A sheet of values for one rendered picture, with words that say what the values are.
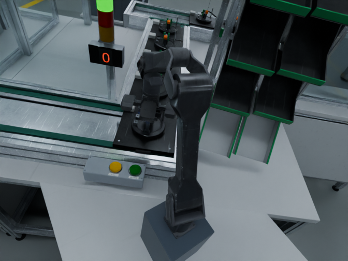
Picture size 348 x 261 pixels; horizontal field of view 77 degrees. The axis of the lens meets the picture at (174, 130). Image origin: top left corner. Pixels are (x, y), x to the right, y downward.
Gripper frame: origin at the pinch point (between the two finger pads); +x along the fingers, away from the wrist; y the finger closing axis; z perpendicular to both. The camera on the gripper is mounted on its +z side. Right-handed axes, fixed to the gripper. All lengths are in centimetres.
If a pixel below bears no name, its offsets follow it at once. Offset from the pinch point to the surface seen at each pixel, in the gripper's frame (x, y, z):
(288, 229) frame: 38, 70, 17
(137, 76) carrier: 11.5, -10.9, -40.0
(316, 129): 38, 113, -55
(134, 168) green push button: 12.5, -1.8, 14.3
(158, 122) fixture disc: 10.6, 4.0, -8.3
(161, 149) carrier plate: 12.7, 6.7, 3.8
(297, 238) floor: 109, 126, -7
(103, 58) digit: -10.1, -20.1, -16.0
